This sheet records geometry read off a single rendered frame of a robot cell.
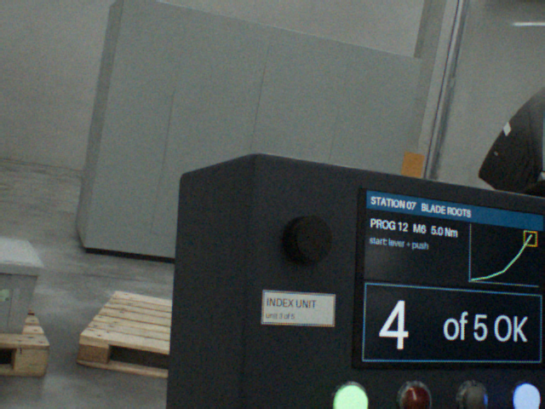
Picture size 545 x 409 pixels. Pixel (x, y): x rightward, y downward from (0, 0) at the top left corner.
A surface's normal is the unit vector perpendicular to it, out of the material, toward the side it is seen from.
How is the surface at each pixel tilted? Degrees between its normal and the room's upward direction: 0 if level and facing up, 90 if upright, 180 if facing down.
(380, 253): 75
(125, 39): 90
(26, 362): 90
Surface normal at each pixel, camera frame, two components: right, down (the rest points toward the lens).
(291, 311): 0.51, -0.09
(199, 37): 0.29, 0.15
